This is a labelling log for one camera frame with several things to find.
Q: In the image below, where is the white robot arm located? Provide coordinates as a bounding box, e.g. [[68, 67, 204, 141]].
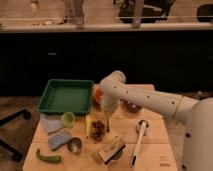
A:
[[99, 70, 213, 171]]

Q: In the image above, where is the green plastic tray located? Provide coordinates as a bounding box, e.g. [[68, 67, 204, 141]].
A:
[[37, 79, 94, 116]]

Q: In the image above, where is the orange bowl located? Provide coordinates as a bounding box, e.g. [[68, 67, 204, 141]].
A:
[[94, 88, 103, 105]]

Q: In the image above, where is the dark purple bowl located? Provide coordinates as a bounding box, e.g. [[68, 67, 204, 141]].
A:
[[121, 101, 142, 113]]

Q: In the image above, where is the yellow stick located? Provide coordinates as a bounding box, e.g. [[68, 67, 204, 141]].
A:
[[85, 114, 91, 138]]

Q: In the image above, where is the brown dried food pile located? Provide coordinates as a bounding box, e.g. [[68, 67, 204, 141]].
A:
[[90, 120, 105, 142]]

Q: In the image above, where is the small green cup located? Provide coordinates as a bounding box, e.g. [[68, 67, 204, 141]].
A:
[[61, 112, 75, 128]]

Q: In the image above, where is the wooden table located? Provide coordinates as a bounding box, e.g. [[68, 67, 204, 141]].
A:
[[22, 83, 179, 171]]

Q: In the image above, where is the grey cloth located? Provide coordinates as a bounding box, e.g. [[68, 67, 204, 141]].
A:
[[40, 114, 63, 135]]

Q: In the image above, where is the wooden block brush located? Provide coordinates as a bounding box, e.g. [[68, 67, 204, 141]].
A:
[[98, 136, 125, 165]]

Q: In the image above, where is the small metal cup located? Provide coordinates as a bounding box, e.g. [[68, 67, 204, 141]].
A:
[[67, 137, 82, 155]]

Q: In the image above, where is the blue sponge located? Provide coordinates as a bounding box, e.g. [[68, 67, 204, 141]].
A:
[[48, 130, 71, 151]]

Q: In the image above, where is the white handled brush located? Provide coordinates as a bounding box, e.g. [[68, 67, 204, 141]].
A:
[[130, 120, 149, 168]]

